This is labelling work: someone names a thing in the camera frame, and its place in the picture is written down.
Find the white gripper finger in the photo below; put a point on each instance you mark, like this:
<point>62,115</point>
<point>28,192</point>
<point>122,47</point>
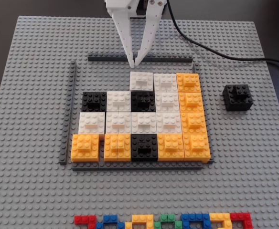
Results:
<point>124,31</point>
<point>152,21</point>

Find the black brick cube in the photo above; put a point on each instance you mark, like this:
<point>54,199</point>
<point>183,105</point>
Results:
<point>94,101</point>
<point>144,148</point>
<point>235,105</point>
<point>143,100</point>

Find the white brick cube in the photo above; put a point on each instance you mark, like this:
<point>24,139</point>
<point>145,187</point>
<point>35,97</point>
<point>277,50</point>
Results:
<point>144,122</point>
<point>165,81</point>
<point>169,122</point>
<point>142,78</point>
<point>118,100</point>
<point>118,122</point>
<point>168,101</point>
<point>91,122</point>

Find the yellow brick cube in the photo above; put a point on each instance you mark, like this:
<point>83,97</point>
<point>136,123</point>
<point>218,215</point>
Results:
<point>189,81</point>
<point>117,148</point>
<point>170,148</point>
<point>198,148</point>
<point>192,101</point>
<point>84,148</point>
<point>194,122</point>

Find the grey studded baseplate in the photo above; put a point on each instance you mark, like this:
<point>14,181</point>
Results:
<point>34,190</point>

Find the yellow brick letter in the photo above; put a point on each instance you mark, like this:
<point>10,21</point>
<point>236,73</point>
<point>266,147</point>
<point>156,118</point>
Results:
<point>142,218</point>
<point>220,217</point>

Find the blue brick letter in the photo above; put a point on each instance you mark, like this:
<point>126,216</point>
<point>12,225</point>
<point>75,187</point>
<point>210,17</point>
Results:
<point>110,219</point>
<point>194,217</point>

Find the green brick letter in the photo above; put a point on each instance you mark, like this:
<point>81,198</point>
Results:
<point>168,218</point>

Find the red brick letter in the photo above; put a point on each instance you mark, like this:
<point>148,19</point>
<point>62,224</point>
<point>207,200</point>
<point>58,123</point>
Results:
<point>242,216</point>
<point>82,220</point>

